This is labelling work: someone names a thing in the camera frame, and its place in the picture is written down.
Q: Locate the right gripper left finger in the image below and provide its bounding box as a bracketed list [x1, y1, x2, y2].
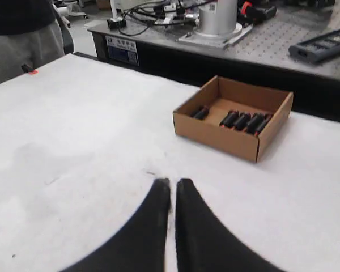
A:
[62, 177, 171, 272]

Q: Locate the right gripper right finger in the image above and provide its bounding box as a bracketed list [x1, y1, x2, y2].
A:
[174, 177, 277, 272]

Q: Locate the brown cardboard box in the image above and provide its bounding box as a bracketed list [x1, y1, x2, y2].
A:
[172, 75, 294, 164]

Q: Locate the small black box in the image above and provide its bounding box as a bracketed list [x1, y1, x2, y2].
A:
[107, 17, 126, 29]

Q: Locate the black sleeve with red bolt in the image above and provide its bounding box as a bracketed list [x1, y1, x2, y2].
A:
[245, 113, 266, 135]
[233, 112, 252, 131]
[190, 105, 210, 120]
[219, 110, 239, 129]
[256, 114, 274, 138]

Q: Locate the white and blue label plate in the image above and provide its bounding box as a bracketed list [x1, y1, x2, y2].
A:
[105, 35, 139, 65]

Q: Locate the metal bench with holes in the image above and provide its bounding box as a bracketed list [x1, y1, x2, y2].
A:
[87, 5, 340, 125]

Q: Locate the black and orange clamp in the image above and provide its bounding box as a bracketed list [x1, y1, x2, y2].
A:
[21, 64, 39, 75]

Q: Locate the silver-white machine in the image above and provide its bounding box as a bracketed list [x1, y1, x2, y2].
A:
[178, 0, 253, 50]

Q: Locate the dark grey tool case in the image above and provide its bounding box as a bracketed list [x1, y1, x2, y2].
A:
[288, 27, 340, 65]

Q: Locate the person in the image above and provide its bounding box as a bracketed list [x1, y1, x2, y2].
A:
[0, 0, 66, 90]

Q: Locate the black and red device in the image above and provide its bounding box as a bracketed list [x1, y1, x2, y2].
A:
[237, 0, 278, 24]

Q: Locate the black cable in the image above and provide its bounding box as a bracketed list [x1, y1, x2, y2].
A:
[119, 5, 201, 36]

